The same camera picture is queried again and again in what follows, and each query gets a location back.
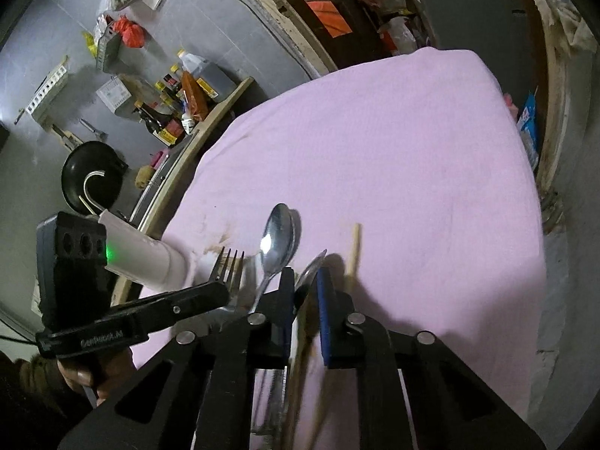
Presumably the metal hook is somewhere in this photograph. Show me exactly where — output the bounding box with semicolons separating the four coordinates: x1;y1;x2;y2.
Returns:
79;171;105;216

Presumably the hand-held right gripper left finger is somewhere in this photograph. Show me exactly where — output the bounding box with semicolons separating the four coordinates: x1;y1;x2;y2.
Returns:
58;267;296;450

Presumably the white perforated rack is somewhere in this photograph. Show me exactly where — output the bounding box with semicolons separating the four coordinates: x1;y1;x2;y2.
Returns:
25;55;70;116

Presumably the dark liquid jug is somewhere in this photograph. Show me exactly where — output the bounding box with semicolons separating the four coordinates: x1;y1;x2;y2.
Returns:
197;63;237;104

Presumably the clear oil jug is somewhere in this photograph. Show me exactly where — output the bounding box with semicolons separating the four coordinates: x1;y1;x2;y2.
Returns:
177;51;209;80

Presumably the black wok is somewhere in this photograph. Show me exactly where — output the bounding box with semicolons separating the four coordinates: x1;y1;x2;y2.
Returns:
62;141;128;214

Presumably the red plastic bag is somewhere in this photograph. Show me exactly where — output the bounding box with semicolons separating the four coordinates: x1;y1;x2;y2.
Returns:
114;16;145;48

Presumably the person's left hand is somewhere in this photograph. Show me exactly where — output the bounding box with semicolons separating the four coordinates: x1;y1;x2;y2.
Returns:
57;348;138;408

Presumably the orange seasoning packet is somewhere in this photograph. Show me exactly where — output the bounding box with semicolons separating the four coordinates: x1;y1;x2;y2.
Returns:
180;71;209;123

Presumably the blue packet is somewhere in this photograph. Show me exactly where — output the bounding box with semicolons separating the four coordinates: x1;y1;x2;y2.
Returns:
517;94;540;170

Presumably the white rag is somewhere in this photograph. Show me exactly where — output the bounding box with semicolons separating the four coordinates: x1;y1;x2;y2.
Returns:
534;0;598;50

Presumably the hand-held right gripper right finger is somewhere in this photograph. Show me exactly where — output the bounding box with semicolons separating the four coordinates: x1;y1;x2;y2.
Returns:
317;265;547;450

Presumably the small metal spoon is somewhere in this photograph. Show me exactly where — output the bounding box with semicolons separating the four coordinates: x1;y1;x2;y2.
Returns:
294;249;328;312

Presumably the person's left forearm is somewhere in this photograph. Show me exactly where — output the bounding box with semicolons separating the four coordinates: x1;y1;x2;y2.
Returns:
0;351;90;450

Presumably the orange cloth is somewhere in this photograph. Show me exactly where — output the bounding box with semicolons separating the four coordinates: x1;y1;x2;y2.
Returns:
307;0;353;38

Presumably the metal fork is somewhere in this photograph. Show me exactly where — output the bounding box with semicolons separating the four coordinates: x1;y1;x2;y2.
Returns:
206;247;245;324

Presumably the large metal spoon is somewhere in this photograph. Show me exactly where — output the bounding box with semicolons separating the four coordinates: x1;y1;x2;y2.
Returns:
247;203;301;316

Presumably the white box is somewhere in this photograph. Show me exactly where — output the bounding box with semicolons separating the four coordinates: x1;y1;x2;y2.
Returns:
96;76;133;114

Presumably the pink tablecloth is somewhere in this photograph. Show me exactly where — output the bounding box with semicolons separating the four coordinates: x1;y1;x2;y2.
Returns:
126;47;548;450

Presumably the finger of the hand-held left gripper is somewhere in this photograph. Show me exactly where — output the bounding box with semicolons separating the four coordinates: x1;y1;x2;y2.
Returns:
111;281;231;336

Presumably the white cup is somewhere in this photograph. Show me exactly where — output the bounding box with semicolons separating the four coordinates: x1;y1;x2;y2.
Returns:
97;210;200;292

